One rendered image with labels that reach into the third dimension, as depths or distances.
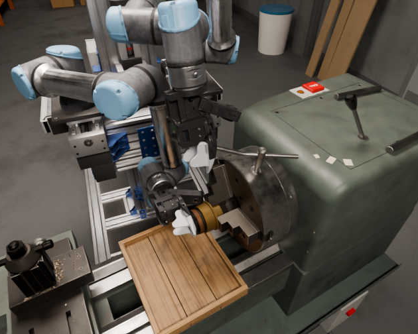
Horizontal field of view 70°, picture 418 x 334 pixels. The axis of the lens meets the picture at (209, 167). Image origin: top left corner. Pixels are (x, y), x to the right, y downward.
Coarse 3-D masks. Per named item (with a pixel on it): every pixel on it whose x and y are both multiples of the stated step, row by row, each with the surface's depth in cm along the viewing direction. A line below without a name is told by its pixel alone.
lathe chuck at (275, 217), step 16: (224, 160) 89; (240, 160) 86; (240, 176) 83; (256, 176) 82; (272, 176) 83; (240, 192) 87; (256, 192) 80; (272, 192) 82; (256, 208) 81; (272, 208) 81; (288, 208) 84; (256, 224) 84; (272, 224) 82; (288, 224) 86; (240, 240) 98; (272, 240) 86
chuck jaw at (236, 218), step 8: (240, 208) 91; (224, 216) 88; (232, 216) 88; (240, 216) 88; (224, 224) 87; (232, 224) 86; (240, 224) 86; (248, 224) 86; (232, 232) 86; (240, 232) 86; (248, 232) 83; (256, 232) 83; (248, 240) 83; (256, 240) 86; (264, 240) 85
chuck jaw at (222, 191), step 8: (216, 168) 89; (224, 168) 90; (216, 176) 89; (224, 176) 90; (208, 184) 90; (216, 184) 89; (224, 184) 90; (208, 192) 93; (216, 192) 90; (224, 192) 91; (208, 200) 89; (216, 200) 90; (224, 200) 91
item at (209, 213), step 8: (200, 208) 88; (208, 208) 88; (216, 208) 89; (192, 216) 86; (200, 216) 87; (208, 216) 87; (216, 216) 87; (200, 224) 86; (208, 224) 87; (216, 224) 88; (200, 232) 87
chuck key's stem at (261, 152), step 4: (260, 148) 77; (264, 148) 77; (260, 152) 77; (264, 152) 76; (260, 156) 78; (264, 156) 78; (256, 160) 80; (260, 160) 79; (256, 164) 80; (260, 164) 80; (256, 168) 82
